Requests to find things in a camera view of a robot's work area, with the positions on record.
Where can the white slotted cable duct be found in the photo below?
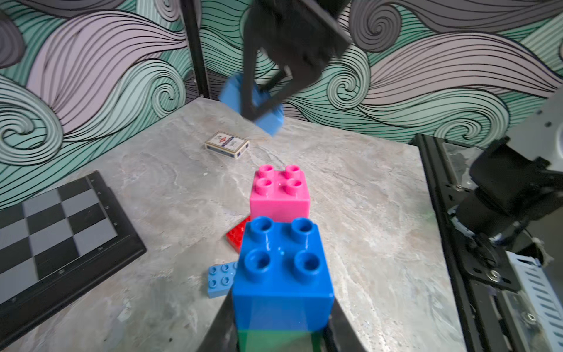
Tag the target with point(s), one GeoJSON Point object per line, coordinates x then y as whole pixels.
{"type": "Point", "coordinates": [535, 309]}

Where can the red long lego brick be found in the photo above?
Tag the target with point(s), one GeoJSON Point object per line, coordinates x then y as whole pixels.
{"type": "Point", "coordinates": [235, 235]}

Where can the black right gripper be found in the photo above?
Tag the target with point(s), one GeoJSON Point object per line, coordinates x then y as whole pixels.
{"type": "Point", "coordinates": [301, 33]}

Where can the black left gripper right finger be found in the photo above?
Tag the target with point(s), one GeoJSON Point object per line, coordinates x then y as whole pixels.
{"type": "Point", "coordinates": [339, 335]}

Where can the pink square lego brick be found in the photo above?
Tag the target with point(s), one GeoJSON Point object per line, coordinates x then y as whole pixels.
{"type": "Point", "coordinates": [281, 195]}

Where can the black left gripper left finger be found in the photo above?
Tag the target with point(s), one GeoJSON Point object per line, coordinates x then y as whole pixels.
{"type": "Point", "coordinates": [223, 334]}

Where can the dark blue square lego brick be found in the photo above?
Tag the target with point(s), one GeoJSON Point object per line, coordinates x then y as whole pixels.
{"type": "Point", "coordinates": [282, 281]}

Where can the green long lego brick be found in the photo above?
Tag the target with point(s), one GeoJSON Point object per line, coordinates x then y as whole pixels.
{"type": "Point", "coordinates": [278, 340]}

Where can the playing card box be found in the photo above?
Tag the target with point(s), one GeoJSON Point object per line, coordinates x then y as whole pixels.
{"type": "Point", "coordinates": [227, 144]}

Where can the black green chessboard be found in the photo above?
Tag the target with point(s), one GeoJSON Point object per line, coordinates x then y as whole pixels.
{"type": "Point", "coordinates": [57, 246]}

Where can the light blue long lego brick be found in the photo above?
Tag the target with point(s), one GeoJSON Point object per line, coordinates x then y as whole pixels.
{"type": "Point", "coordinates": [220, 279]}

